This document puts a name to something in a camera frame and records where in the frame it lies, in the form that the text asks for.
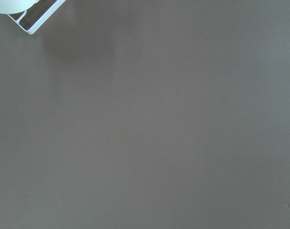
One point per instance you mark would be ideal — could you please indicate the white plastic cup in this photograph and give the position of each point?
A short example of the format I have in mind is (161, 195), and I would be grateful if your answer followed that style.
(15, 6)

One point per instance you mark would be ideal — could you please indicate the white wire cup rack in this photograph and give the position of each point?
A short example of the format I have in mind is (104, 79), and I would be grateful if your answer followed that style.
(33, 18)

